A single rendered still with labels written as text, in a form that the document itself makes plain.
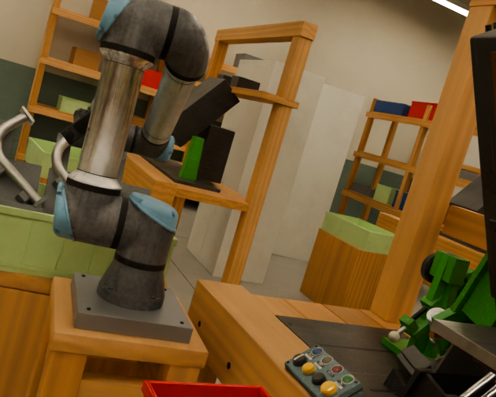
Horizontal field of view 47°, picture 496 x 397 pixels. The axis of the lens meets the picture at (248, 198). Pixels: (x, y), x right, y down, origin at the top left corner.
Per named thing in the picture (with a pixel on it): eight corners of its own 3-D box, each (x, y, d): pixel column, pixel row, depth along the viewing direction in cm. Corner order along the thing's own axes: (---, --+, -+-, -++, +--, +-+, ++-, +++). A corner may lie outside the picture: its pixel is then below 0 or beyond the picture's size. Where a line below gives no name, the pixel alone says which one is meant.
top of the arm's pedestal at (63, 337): (49, 350, 110) (53, 332, 110) (49, 291, 140) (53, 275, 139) (204, 369, 122) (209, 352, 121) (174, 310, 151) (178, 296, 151)
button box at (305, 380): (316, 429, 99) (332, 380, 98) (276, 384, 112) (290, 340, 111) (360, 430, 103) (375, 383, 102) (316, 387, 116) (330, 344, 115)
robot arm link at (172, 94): (230, 12, 125) (170, 141, 163) (181, -5, 122) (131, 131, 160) (227, 49, 118) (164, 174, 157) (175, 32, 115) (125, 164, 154)
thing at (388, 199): (434, 307, 628) (504, 106, 600) (323, 240, 851) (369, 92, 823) (470, 313, 651) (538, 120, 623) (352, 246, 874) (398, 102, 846)
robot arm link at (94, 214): (116, 256, 121) (183, 1, 117) (42, 240, 116) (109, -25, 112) (113, 243, 132) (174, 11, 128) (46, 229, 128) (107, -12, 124)
